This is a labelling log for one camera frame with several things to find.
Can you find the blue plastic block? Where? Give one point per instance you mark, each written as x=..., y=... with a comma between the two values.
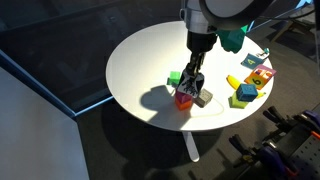
x=246, y=92

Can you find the black perforated breadboard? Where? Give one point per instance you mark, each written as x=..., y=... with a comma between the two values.
x=302, y=150

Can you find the purple orange soft cube six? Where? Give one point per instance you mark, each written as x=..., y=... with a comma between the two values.
x=260, y=76

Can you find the white round table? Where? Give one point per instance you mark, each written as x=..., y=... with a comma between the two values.
x=137, y=73

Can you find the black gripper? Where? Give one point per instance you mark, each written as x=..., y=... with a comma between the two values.
x=199, y=45

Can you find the magenta orange stacked block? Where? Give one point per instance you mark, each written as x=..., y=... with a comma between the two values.
x=183, y=101

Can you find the yellow banana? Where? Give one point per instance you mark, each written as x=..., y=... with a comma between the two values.
x=235, y=83

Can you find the lime green block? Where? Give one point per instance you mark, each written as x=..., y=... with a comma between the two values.
x=234, y=102

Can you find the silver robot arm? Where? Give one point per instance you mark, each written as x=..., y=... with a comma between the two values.
x=204, y=17

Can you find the purple orange clamp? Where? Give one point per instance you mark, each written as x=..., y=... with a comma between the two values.
x=274, y=156

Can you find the purple black clamp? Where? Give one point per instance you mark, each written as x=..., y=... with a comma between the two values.
x=308, y=120

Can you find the grey plastic block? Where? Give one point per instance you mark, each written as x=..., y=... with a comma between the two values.
x=203, y=98

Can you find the small green cube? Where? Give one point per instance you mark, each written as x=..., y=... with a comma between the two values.
x=174, y=78

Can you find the blue white soft cube four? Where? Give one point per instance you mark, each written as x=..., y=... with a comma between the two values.
x=252, y=61

